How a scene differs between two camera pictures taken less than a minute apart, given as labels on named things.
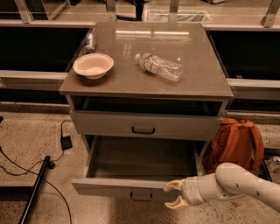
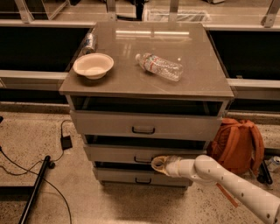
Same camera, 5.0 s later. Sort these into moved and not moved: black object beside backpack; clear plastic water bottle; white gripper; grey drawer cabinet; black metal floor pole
Moved: white gripper
Not moved: black object beside backpack; black metal floor pole; grey drawer cabinet; clear plastic water bottle
